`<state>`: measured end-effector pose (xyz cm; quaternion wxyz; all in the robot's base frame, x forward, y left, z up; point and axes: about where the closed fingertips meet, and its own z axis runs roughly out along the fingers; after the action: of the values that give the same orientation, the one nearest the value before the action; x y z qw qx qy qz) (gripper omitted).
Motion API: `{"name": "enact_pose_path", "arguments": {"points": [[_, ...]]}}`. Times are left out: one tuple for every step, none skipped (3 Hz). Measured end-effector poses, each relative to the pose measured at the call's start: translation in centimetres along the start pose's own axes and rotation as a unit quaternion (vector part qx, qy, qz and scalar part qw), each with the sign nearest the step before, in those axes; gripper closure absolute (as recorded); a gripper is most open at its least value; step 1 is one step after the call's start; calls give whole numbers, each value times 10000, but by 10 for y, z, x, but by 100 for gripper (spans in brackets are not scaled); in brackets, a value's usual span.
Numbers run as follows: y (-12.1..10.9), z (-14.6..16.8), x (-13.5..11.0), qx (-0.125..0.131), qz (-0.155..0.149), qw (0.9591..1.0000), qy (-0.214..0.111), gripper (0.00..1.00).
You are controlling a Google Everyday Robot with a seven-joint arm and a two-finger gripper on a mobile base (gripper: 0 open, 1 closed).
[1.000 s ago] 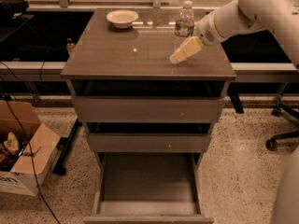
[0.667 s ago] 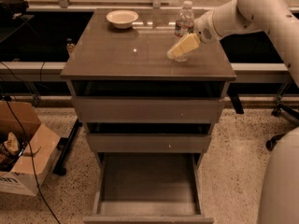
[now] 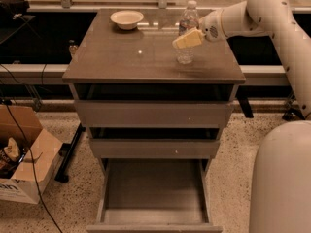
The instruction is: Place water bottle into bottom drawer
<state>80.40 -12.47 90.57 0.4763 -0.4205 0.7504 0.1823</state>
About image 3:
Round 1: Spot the black table leg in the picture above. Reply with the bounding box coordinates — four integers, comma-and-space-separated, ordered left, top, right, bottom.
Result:
236, 87, 254, 118
54, 124, 85, 183

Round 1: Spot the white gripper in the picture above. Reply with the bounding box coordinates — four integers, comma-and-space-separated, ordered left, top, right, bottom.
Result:
172, 10, 224, 49

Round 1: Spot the brown cardboard box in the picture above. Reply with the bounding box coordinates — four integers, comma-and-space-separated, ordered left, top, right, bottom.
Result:
0, 105, 62, 204

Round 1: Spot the black bag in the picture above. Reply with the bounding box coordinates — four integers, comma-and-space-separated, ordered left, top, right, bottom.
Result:
0, 0, 29, 26

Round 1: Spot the grey middle drawer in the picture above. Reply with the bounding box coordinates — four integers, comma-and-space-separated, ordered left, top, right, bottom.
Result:
90, 128, 220, 159

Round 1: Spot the grey top drawer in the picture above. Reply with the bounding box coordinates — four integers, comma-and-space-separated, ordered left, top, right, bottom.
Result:
71, 83, 236, 128

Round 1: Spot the clear plastic water bottle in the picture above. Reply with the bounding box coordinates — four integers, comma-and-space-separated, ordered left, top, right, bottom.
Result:
175, 0, 200, 65

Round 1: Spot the black office chair base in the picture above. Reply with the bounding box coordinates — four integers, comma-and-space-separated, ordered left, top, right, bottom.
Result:
282, 92, 304, 121

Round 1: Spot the black right table leg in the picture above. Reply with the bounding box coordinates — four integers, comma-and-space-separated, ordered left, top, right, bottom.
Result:
236, 87, 254, 118

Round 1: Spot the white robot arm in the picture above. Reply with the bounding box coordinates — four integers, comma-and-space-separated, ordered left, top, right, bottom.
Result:
173, 0, 311, 233

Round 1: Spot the grey open bottom drawer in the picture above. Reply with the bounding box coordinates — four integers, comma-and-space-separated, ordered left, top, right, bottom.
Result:
86, 159, 223, 233

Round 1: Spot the small bottle behind cabinet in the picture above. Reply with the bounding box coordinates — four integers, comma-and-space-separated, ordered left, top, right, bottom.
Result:
69, 40, 79, 56

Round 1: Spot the black cable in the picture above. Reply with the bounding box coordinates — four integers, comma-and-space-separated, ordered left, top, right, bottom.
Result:
0, 63, 64, 233

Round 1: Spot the grey drawer cabinet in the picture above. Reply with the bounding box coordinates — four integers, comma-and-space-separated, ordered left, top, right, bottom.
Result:
63, 10, 245, 170

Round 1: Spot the white ceramic bowl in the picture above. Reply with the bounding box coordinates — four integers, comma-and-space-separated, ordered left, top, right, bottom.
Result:
110, 10, 144, 30

